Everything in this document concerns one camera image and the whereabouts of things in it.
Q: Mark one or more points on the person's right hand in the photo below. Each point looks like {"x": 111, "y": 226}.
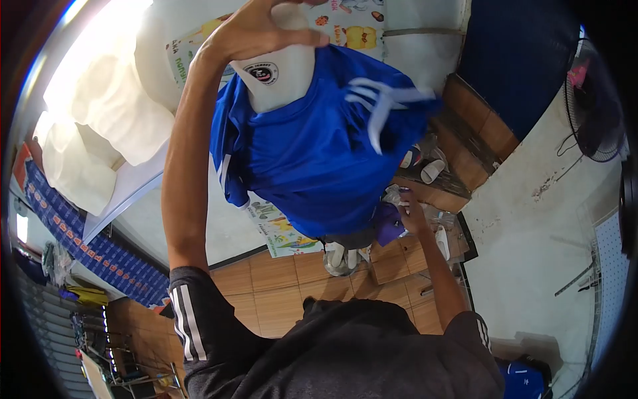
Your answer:
{"x": 413, "y": 217}

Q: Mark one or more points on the person's left hand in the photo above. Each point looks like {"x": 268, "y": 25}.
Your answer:
{"x": 244, "y": 32}

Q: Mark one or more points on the person's left fingers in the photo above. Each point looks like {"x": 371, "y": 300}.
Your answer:
{"x": 306, "y": 2}

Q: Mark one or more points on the person's left thumb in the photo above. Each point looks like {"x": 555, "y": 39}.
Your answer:
{"x": 301, "y": 38}

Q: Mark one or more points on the person's right fingers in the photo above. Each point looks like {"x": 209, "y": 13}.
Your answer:
{"x": 406, "y": 202}

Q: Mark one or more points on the purple cloth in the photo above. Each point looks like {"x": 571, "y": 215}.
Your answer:
{"x": 388, "y": 224}

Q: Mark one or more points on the white torso mannequin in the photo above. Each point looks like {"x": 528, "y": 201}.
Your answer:
{"x": 279, "y": 75}

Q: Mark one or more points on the clear plastic bag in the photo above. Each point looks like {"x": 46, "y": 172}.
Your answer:
{"x": 393, "y": 194}

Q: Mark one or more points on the colourful cartoon poster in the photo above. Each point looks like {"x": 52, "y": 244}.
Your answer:
{"x": 349, "y": 25}

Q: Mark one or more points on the brown tiled step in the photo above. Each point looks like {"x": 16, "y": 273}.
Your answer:
{"x": 468, "y": 144}

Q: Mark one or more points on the blue sports jersey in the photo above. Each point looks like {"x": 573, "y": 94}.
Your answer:
{"x": 309, "y": 154}

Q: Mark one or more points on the person's body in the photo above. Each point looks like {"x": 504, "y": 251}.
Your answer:
{"x": 349, "y": 354}

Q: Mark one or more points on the dark blue curtain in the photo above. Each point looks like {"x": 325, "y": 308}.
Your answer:
{"x": 518, "y": 60}

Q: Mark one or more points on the white bundled fabric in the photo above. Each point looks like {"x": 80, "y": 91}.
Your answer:
{"x": 109, "y": 114}

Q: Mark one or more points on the black standing fan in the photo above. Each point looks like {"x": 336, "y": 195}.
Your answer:
{"x": 593, "y": 109}

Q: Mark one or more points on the folded blue jersey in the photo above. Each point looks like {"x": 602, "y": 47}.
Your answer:
{"x": 521, "y": 379}

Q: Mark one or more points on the white pegboard panel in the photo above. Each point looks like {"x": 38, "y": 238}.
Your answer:
{"x": 613, "y": 289}

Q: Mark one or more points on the blue patterned banner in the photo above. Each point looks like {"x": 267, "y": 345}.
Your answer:
{"x": 99, "y": 254}

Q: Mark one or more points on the metal clothes rack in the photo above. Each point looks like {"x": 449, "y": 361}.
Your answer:
{"x": 114, "y": 349}

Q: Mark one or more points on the yellow cloth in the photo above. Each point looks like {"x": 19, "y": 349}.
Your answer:
{"x": 88, "y": 295}

